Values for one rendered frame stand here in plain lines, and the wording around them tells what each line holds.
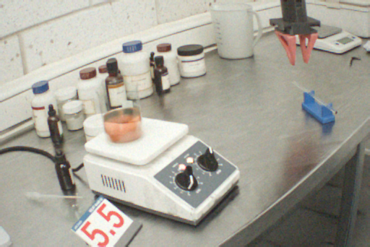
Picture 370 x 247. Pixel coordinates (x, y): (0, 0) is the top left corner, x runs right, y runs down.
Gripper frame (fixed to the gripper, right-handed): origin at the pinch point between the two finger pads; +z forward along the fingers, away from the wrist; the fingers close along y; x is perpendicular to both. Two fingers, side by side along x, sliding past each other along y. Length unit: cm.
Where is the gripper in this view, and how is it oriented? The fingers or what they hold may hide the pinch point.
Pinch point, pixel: (298, 60)
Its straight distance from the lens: 98.9
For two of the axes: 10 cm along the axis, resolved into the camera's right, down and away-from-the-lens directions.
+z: 1.2, 9.1, 4.0
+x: 2.5, 3.6, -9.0
